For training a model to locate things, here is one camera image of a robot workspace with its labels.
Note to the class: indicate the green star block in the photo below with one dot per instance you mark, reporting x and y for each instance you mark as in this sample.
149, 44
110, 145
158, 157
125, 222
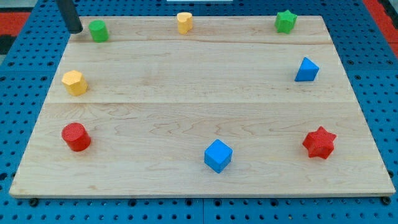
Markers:
285, 21

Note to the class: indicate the yellow hexagon block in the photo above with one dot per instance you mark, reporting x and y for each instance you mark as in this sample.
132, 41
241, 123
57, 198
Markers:
74, 83

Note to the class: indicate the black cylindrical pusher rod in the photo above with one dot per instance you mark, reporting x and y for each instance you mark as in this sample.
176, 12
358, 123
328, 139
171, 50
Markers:
70, 16

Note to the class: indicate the red star block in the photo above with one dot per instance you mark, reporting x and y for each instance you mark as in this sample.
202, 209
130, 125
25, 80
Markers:
319, 143

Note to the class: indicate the light wooden board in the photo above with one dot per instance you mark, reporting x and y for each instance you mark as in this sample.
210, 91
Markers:
157, 99

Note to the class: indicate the blue cube block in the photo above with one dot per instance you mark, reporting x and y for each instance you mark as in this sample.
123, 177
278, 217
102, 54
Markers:
218, 155

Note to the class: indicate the red cylinder block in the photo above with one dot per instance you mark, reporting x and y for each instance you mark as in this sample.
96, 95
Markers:
76, 137

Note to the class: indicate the green cylinder block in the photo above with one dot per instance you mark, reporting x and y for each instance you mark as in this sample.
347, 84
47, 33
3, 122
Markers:
98, 30

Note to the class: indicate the blue triangle block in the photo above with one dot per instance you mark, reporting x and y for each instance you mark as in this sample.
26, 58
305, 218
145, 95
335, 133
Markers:
307, 71

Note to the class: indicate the yellow heart block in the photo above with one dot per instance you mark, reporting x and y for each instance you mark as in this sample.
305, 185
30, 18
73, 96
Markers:
184, 22

